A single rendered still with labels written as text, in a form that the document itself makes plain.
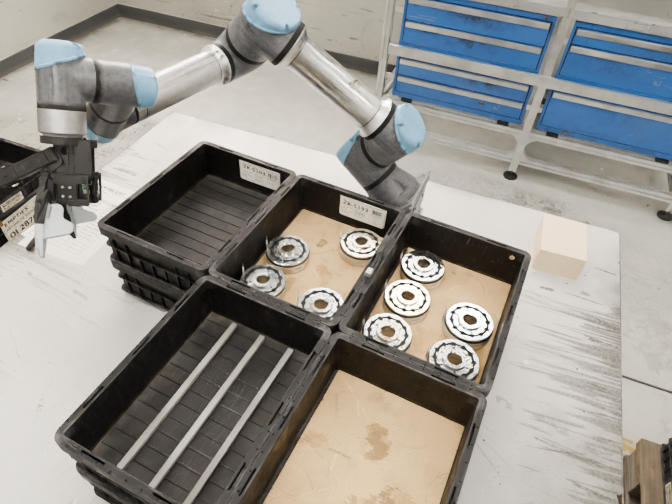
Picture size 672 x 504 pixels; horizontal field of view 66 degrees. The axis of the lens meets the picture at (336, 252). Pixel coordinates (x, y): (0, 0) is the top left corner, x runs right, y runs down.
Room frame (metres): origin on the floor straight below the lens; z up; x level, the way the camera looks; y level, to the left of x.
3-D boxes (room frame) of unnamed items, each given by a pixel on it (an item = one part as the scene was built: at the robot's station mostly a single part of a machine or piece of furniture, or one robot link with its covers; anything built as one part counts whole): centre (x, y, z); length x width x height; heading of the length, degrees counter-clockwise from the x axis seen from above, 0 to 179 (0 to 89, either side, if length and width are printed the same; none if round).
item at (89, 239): (1.09, 0.73, 0.70); 0.33 x 0.23 x 0.01; 162
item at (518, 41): (2.59, -0.59, 0.60); 0.72 x 0.03 x 0.56; 72
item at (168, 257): (0.95, 0.33, 0.92); 0.40 x 0.30 x 0.02; 157
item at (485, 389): (0.71, -0.23, 0.92); 0.40 x 0.30 x 0.02; 157
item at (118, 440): (0.46, 0.21, 0.87); 0.40 x 0.30 x 0.11; 157
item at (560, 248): (1.08, -0.63, 0.74); 0.16 x 0.12 x 0.07; 164
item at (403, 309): (0.74, -0.16, 0.86); 0.10 x 0.10 x 0.01
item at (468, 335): (0.69, -0.29, 0.86); 0.10 x 0.10 x 0.01
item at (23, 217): (1.37, 1.13, 0.41); 0.31 x 0.02 x 0.16; 162
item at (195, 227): (0.95, 0.33, 0.87); 0.40 x 0.30 x 0.11; 157
